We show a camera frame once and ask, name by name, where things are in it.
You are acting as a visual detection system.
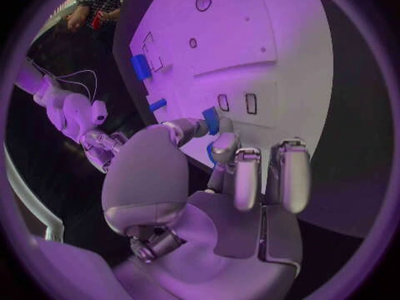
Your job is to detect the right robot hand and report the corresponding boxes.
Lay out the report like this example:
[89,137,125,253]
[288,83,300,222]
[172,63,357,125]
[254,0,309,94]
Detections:
[79,129,130,174]

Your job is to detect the blue peg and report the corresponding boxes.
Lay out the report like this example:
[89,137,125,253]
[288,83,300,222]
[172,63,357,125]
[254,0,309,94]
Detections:
[148,98,168,113]

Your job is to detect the blue block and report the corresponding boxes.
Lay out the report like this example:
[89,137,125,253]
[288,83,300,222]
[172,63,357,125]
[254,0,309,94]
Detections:
[130,54,153,81]
[201,106,222,136]

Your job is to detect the person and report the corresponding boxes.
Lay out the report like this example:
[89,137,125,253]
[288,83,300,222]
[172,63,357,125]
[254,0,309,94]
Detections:
[64,0,133,33]

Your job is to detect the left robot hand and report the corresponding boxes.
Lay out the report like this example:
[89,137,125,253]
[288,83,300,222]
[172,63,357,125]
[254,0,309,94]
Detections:
[101,117,313,300]

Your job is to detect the white task board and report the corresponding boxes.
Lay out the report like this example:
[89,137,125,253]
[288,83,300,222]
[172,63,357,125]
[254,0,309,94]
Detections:
[128,0,335,196]

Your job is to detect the white cable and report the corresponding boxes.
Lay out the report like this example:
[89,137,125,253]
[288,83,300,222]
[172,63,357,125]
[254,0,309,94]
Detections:
[55,69,99,101]
[60,79,93,100]

